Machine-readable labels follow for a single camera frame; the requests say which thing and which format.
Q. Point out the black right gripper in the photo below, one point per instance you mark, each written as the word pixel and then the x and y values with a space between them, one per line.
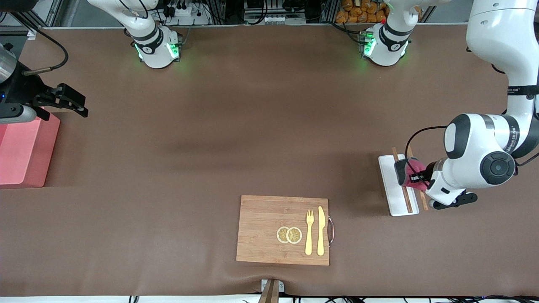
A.
pixel 22 90

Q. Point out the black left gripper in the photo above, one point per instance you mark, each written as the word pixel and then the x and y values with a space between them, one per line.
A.
pixel 421 177

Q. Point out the red and grey cloth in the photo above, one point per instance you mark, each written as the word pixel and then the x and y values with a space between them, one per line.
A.
pixel 404 168

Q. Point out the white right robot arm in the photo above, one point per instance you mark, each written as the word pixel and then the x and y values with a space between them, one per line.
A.
pixel 156 50

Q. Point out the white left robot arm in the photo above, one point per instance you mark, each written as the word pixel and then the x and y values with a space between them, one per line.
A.
pixel 476 155

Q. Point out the brown wooden chopstick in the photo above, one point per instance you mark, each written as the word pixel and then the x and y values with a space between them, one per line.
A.
pixel 407 202
pixel 423 201

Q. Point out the white rectangular tray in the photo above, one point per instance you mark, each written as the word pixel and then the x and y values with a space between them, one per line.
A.
pixel 391 193

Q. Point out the pink plastic bin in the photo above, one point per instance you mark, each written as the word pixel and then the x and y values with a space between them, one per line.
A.
pixel 25 155

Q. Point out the yellow plastic knife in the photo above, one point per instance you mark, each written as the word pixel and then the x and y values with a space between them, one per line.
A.
pixel 321 231

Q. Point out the yellow plastic fork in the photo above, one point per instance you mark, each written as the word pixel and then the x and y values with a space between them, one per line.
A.
pixel 309 235

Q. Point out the lemon slice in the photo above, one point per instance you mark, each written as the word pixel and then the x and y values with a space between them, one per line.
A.
pixel 294 235
pixel 281 235

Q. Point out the white power strip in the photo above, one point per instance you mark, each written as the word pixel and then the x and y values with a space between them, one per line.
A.
pixel 185 14

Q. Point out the bamboo cutting board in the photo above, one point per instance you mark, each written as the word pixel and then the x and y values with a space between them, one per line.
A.
pixel 261 231

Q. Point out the grey metal mounting plate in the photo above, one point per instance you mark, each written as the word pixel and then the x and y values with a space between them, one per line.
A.
pixel 281 286

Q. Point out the orange snack bags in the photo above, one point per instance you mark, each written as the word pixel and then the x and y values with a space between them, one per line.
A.
pixel 358 12

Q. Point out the white connector block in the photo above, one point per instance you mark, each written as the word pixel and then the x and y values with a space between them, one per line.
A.
pixel 273 19

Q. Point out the brown camera pole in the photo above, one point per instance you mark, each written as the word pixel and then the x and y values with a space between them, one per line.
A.
pixel 269 292

